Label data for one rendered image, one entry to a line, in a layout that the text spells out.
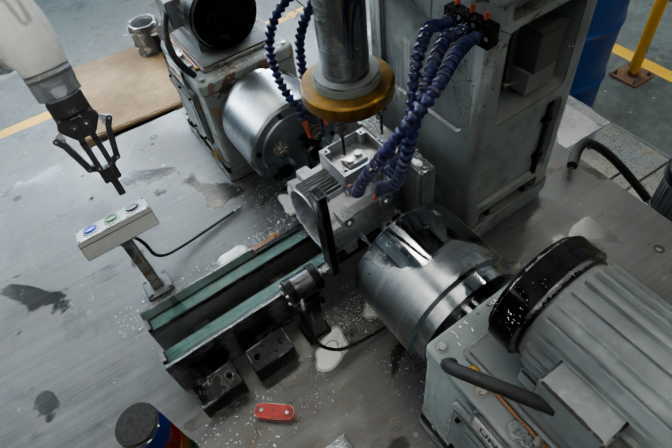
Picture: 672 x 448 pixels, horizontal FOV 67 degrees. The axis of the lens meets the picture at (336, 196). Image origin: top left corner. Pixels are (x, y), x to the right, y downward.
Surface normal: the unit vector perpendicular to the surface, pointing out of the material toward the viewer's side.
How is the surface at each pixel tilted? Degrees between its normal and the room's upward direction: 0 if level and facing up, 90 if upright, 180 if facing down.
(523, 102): 3
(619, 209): 0
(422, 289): 32
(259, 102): 21
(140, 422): 0
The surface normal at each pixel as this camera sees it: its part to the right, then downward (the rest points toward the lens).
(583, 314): -0.41, -0.41
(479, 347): -0.11, -0.65
